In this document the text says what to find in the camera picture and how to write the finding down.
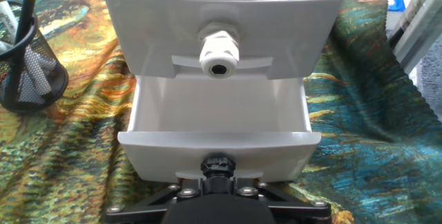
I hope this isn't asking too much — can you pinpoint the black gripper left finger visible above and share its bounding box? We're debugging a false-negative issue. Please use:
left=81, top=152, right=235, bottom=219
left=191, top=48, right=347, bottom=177
left=105, top=182, right=202, bottom=224

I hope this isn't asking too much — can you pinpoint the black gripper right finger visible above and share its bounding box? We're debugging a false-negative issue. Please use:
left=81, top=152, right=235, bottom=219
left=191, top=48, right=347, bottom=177
left=236, top=180, right=332, bottom=224

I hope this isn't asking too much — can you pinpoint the white drawer black knob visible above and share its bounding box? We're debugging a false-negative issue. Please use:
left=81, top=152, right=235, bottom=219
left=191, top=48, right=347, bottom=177
left=117, top=74, right=322, bottom=183

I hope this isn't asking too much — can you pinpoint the sunflower painting cloth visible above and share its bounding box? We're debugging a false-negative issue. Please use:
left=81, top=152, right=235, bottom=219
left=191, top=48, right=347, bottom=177
left=0, top=0, right=442, bottom=224

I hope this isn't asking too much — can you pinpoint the black pen holder cup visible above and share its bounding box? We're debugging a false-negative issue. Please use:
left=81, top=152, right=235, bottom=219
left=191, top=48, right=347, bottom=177
left=0, top=1, right=69, bottom=114

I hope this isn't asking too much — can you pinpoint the black pen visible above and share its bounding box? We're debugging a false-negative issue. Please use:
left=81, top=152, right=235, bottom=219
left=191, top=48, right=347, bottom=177
left=5, top=0, right=37, bottom=104

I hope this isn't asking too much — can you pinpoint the metal frame beam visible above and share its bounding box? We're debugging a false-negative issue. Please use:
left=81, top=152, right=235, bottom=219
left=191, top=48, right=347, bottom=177
left=389, top=0, right=442, bottom=75

